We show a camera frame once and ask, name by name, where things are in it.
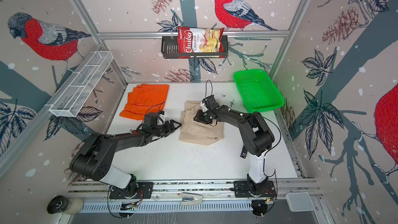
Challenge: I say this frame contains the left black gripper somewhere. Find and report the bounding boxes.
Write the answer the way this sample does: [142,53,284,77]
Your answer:
[151,119,182,138]

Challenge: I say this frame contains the beige shorts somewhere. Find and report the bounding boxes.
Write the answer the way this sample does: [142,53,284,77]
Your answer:
[179,101,224,146]

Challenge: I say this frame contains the orange shorts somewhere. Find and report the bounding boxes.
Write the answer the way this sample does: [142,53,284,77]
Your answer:
[119,84,169,120]

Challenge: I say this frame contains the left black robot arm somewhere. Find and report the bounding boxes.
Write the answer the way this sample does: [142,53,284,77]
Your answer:
[69,111,182,194]

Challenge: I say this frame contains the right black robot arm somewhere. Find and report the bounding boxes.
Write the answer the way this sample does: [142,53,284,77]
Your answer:
[193,105,275,195]

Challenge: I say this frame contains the small black marker object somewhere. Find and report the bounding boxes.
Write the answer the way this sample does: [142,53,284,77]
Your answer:
[240,146,248,159]

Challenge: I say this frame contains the green plastic basket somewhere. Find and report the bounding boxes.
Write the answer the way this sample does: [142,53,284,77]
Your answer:
[233,69,285,113]

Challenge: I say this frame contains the grey clip tool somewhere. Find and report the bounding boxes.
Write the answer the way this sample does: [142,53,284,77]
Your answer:
[180,192,203,206]

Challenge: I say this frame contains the red cassava chips bag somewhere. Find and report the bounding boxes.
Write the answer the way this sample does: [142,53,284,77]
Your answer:
[178,27,224,54]

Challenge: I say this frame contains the white square box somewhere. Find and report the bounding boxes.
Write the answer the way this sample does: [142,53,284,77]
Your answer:
[286,192,315,212]

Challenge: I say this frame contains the tape roll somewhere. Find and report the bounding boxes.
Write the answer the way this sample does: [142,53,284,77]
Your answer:
[47,195,84,215]

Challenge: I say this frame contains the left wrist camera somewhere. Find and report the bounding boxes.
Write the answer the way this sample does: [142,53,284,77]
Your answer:
[147,111,165,125]

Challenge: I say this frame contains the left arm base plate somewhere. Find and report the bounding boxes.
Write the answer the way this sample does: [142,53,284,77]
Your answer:
[108,182,154,200]

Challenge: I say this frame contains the black wall basket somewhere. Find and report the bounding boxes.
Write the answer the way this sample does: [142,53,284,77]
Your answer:
[161,36,229,59]

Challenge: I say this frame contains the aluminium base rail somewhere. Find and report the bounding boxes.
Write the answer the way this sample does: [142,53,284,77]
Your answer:
[66,178,323,217]

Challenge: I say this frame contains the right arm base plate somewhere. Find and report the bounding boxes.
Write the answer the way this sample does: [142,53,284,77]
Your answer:
[230,180,277,198]

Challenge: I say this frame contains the white wire mesh shelf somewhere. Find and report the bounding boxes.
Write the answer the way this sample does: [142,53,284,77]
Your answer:
[49,51,114,117]

